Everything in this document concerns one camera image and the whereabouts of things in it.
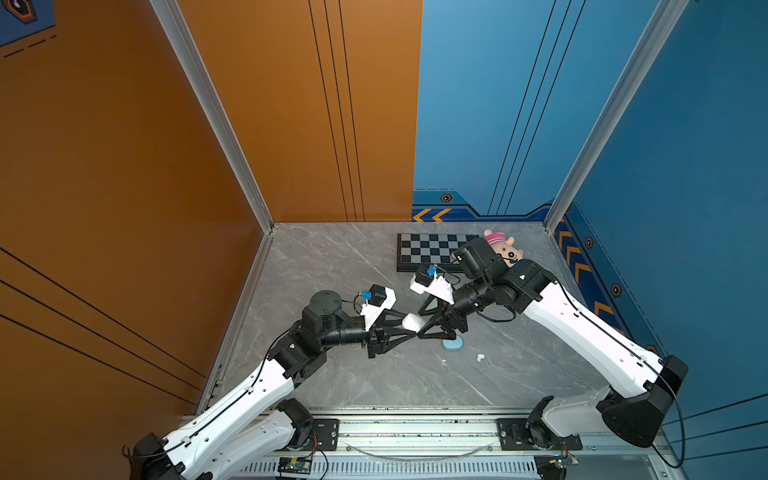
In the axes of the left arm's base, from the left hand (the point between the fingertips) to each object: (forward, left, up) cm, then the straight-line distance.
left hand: (411, 326), depth 63 cm
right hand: (+2, -2, -1) cm, 3 cm away
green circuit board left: (-22, +27, -31) cm, 46 cm away
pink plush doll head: (+39, -34, -19) cm, 55 cm away
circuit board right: (-21, -37, -27) cm, 50 cm away
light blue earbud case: (+7, -14, -25) cm, 30 cm away
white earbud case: (0, 0, +2) cm, 2 cm away
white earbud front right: (+4, -21, -26) cm, 34 cm away
